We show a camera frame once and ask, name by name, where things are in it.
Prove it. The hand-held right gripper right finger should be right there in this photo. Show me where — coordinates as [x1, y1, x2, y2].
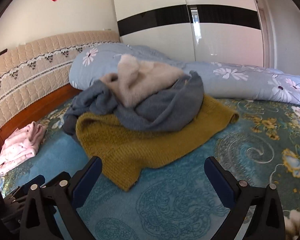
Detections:
[204, 156, 287, 240]

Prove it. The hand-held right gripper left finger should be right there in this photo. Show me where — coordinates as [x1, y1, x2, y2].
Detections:
[19, 156, 103, 240]

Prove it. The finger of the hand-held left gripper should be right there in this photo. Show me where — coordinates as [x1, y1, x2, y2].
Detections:
[16, 174, 46, 197]

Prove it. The beige fuzzy patterned sweater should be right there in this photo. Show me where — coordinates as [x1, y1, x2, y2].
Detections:
[100, 54, 185, 107]

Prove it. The pink folded garment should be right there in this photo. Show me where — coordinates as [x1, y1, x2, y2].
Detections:
[0, 121, 47, 175]

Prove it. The mustard knit sweater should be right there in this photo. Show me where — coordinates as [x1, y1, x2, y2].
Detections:
[75, 95, 240, 192]

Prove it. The wooden headboard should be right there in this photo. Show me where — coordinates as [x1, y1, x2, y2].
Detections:
[0, 84, 82, 160]

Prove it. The grey sweater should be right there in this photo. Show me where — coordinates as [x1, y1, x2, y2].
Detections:
[63, 70, 205, 135]

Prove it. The blue floral duvet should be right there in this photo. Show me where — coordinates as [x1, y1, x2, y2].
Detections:
[69, 42, 300, 107]

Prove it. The beige quilted headboard cover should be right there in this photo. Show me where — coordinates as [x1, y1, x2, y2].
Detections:
[0, 30, 120, 139]

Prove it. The white wardrobe with black band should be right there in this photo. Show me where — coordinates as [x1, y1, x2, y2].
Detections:
[111, 0, 265, 67]

